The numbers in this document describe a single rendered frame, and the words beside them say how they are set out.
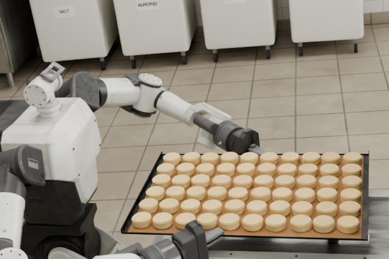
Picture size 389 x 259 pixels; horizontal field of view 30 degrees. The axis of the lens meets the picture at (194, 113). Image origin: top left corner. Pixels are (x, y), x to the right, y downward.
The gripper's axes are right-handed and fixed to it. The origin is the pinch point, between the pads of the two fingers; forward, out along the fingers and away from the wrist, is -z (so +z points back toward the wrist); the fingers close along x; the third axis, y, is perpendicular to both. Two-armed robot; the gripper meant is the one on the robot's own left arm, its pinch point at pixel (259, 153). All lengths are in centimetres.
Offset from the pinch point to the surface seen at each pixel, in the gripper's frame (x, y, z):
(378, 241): -14.2, 8.3, -38.7
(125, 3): -46, 114, 323
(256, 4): -56, 188, 261
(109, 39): -78, 107, 350
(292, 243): -15.6, -7.5, -22.7
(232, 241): -15.6, -19.0, -11.1
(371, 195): -9.7, 17.6, -26.7
